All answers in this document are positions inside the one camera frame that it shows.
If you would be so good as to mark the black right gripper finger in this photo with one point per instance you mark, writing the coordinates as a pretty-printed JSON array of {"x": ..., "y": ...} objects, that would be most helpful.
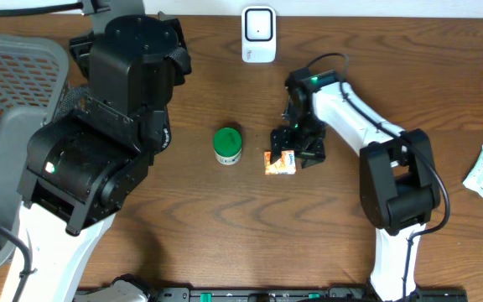
[
  {"x": 311, "y": 154},
  {"x": 282, "y": 139}
]

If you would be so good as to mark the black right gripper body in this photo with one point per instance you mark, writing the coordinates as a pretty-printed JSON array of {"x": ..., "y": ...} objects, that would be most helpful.
[{"x": 306, "y": 129}]

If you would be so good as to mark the orange snack box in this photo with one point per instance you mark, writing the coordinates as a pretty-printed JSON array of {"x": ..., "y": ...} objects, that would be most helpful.
[{"x": 286, "y": 164}]

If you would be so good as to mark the green lid jar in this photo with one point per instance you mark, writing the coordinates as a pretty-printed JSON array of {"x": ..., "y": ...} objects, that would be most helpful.
[{"x": 227, "y": 145}]

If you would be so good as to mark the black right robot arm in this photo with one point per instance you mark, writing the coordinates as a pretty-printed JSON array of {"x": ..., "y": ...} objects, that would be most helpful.
[{"x": 399, "y": 187}]

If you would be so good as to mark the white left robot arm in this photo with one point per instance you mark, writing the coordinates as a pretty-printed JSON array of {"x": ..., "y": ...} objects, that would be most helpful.
[{"x": 82, "y": 165}]

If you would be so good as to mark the grey plastic basket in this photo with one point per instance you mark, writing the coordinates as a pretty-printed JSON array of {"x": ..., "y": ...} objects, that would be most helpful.
[{"x": 33, "y": 78}]

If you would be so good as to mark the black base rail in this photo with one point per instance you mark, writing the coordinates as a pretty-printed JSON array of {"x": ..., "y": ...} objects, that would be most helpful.
[{"x": 128, "y": 288}]

